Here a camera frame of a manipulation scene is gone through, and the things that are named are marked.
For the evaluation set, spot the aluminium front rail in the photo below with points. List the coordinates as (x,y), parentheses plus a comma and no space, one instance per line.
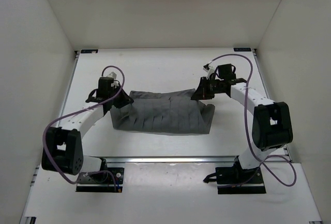
(172,159)

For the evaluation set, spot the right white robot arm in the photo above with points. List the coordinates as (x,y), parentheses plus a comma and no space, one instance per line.
(271,125)

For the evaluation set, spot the left blue corner label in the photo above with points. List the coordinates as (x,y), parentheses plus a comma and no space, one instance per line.
(89,51)

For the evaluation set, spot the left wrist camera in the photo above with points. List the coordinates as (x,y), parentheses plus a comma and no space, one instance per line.
(108,86)

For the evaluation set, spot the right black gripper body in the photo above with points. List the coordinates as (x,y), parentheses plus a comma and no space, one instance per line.
(213,88)

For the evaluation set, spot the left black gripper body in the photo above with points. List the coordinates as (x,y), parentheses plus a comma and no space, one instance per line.
(113,100)

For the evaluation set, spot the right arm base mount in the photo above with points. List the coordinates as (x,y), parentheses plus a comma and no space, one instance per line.
(234,181)

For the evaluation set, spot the blue corner label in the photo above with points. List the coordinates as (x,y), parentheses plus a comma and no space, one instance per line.
(89,51)
(242,49)

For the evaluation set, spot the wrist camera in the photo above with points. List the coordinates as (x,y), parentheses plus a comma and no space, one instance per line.
(108,86)
(226,72)

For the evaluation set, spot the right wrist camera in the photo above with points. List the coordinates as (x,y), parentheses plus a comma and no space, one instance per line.
(226,72)

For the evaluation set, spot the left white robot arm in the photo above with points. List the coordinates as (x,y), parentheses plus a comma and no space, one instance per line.
(65,142)

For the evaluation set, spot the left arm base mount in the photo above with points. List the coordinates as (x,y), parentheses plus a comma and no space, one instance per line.
(104,182)

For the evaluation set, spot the right blue corner label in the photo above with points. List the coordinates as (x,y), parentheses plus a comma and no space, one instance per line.
(242,49)

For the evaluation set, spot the grey pleated skirt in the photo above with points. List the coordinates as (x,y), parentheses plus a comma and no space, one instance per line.
(172,112)

